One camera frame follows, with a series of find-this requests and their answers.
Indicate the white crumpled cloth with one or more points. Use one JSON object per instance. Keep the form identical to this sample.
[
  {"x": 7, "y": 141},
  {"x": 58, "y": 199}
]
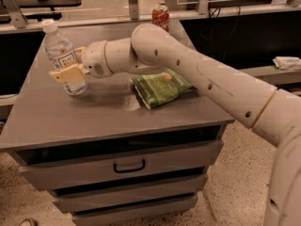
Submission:
[{"x": 287, "y": 62}]

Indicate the red coke can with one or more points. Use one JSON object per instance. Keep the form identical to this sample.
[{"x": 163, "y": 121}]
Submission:
[{"x": 160, "y": 17}]

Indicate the clear plastic tea bottle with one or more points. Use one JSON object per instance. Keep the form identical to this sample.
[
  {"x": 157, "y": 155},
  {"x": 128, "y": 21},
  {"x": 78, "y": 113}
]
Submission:
[{"x": 59, "y": 50}]

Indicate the dark background table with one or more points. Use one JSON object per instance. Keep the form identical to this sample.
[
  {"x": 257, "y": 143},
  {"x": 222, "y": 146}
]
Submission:
[{"x": 49, "y": 5}]

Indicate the shoe tip at floor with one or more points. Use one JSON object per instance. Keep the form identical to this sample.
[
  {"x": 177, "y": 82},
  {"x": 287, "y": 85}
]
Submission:
[{"x": 28, "y": 222}]

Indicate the grey drawer cabinet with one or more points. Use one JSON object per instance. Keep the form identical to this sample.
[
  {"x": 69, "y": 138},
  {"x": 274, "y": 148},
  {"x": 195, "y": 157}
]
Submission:
[{"x": 68, "y": 145}]

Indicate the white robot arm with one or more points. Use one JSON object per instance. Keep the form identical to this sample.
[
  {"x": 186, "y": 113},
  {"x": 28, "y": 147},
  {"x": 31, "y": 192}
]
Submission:
[{"x": 271, "y": 113}]

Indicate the black drawer handle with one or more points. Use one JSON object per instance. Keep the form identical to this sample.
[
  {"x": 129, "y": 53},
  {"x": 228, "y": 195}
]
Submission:
[{"x": 129, "y": 167}]

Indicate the green kettle chips bag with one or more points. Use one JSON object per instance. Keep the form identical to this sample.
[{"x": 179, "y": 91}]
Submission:
[{"x": 161, "y": 88}]

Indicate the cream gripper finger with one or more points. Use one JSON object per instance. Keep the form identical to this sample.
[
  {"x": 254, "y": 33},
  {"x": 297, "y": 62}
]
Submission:
[
  {"x": 74, "y": 73},
  {"x": 79, "y": 51}
]

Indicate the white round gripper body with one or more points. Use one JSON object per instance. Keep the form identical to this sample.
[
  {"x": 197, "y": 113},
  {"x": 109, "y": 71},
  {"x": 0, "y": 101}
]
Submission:
[{"x": 94, "y": 59}]

